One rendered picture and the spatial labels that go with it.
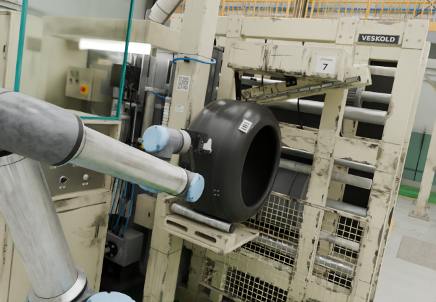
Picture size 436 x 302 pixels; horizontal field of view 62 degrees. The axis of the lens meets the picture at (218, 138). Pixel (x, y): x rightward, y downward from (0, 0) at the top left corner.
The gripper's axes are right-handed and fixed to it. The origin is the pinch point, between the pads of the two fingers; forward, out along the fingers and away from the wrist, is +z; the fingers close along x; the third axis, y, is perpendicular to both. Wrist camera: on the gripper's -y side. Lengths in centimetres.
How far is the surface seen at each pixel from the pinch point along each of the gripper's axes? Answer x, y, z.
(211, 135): 1.6, 6.9, 2.6
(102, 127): 64, -1, 1
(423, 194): -79, -18, 582
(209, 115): 7.7, 15.0, 7.0
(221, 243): -7.6, -39.3, 15.4
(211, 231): -1.0, -36.0, 16.4
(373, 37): -41, 75, 70
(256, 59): 8, 50, 42
